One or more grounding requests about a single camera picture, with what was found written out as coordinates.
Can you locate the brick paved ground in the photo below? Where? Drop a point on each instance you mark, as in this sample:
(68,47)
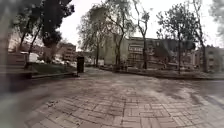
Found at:
(126,100)

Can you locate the row of trees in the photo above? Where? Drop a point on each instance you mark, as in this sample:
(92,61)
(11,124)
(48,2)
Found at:
(144,50)

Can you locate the grass patch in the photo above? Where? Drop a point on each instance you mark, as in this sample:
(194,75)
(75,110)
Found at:
(50,68)

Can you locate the stone kerb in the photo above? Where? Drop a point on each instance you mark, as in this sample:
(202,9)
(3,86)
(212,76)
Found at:
(53,75)

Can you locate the white vehicle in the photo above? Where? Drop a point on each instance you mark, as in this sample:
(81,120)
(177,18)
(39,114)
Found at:
(33,57)

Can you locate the black litter bin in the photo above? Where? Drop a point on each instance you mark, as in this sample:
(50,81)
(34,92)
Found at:
(80,65)

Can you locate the grass strip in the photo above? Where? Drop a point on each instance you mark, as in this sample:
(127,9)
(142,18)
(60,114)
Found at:
(166,73)

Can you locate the wooden bench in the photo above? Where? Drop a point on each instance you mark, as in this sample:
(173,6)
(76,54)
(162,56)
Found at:
(16,63)

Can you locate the grey apartment building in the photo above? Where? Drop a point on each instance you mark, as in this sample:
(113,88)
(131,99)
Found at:
(133,50)

